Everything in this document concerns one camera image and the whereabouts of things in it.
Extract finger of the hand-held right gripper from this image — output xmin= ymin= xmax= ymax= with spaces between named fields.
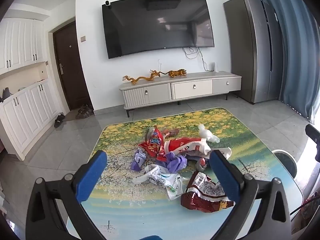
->
xmin=305 ymin=124 xmax=320 ymax=162

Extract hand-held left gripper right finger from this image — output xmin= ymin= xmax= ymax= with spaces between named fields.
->
xmin=209 ymin=149 xmax=292 ymax=240

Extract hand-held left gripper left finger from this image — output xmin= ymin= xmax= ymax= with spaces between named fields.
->
xmin=26 ymin=150 xmax=108 ymax=240

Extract small red wrapper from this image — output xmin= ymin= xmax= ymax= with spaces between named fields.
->
xmin=196 ymin=157 xmax=208 ymax=172

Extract dark red snack packet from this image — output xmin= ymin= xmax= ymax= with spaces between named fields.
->
xmin=180 ymin=171 xmax=236 ymax=213

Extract white trash bin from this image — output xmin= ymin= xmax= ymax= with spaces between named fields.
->
xmin=271 ymin=149 xmax=297 ymax=182

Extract white plastic bottle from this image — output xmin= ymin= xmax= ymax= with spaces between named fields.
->
xmin=198 ymin=124 xmax=220 ymax=143

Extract small purple wrapper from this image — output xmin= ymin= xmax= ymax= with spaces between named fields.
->
xmin=131 ymin=149 xmax=147 ymax=172

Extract large red white wrapper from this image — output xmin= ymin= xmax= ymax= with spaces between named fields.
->
xmin=164 ymin=137 xmax=212 ymax=161

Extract white plastic bag green print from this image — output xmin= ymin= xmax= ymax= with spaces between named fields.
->
xmin=132 ymin=164 xmax=186 ymax=201

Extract red snack packet blue label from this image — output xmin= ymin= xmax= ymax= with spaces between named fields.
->
xmin=138 ymin=127 xmax=167 ymax=161

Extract brown sandals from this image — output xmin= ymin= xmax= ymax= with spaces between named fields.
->
xmin=75 ymin=104 xmax=94 ymax=120

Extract black shoes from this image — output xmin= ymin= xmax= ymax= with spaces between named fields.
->
xmin=54 ymin=113 xmax=66 ymax=128

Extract blue curtain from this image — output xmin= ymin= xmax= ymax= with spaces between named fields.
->
xmin=250 ymin=0 xmax=320 ymax=124

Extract beige television cabinet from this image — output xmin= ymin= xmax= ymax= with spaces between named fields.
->
xmin=119 ymin=71 xmax=242 ymax=117

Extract grey refrigerator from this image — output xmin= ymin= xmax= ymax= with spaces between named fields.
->
xmin=223 ymin=0 xmax=283 ymax=104

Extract golden dragon figurine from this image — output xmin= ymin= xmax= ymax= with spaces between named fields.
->
xmin=122 ymin=70 xmax=162 ymax=83

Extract dark brown door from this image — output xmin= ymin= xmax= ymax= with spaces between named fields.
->
xmin=53 ymin=21 xmax=93 ymax=111

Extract golden tiger figurine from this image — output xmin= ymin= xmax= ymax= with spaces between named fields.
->
xmin=168 ymin=69 xmax=187 ymax=78

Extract dark grey bag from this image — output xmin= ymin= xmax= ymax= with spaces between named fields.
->
xmin=0 ymin=87 xmax=12 ymax=103

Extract television cables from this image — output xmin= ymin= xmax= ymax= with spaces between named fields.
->
xmin=182 ymin=46 xmax=213 ymax=72

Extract white wall cabinets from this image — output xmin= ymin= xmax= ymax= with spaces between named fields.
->
xmin=0 ymin=17 xmax=48 ymax=75

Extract wall-mounted black television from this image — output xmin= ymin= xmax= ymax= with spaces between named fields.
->
xmin=102 ymin=0 xmax=215 ymax=59

